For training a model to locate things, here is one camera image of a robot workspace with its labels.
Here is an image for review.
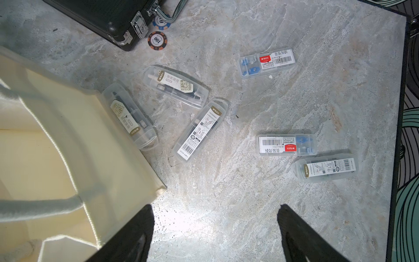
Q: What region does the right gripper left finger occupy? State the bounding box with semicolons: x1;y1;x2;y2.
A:
87;204;155;262

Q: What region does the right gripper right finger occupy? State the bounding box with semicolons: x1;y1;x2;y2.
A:
277;204;348;262

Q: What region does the cream canvas tote bag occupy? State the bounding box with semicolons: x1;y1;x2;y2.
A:
1;48;167;262

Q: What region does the compass case white barcode label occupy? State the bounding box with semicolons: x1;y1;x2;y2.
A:
168;98;229;167

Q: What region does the compass case beside bag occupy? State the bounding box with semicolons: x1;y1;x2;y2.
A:
101;83;159;151

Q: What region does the clear compass case brown label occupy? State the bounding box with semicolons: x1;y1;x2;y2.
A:
142;65;209;109

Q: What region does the small lead box near right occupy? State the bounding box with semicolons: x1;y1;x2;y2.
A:
256;134;318;156

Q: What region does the small lead box red label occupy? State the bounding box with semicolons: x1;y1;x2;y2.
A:
237;48;296;79

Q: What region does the red poker chip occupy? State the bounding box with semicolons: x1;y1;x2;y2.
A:
147;31;168;51

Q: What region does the black ribbed carrying case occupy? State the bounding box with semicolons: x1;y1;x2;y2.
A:
46;0;187;51

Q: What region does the blue poker chip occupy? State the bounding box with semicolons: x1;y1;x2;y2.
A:
152;16;171;31

